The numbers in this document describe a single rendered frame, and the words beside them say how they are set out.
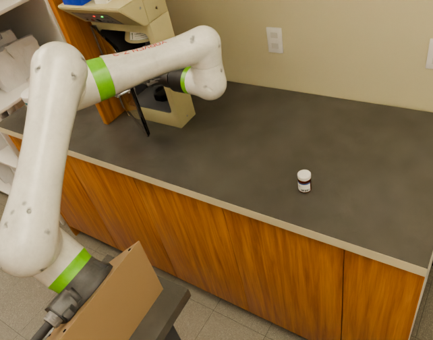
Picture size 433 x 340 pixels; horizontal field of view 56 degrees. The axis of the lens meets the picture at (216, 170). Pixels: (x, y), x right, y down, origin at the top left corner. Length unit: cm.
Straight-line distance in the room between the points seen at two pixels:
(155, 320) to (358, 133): 98
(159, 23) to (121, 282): 95
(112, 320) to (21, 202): 38
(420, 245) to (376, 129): 53
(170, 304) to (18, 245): 48
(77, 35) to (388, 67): 123
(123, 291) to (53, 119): 45
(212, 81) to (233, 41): 67
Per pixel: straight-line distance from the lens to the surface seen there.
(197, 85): 131
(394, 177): 145
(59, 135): 95
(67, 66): 98
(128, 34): 171
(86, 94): 115
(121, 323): 113
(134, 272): 109
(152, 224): 197
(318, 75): 183
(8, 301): 284
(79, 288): 108
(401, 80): 173
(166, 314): 119
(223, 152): 159
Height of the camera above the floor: 193
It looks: 41 degrees down
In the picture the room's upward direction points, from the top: 14 degrees counter-clockwise
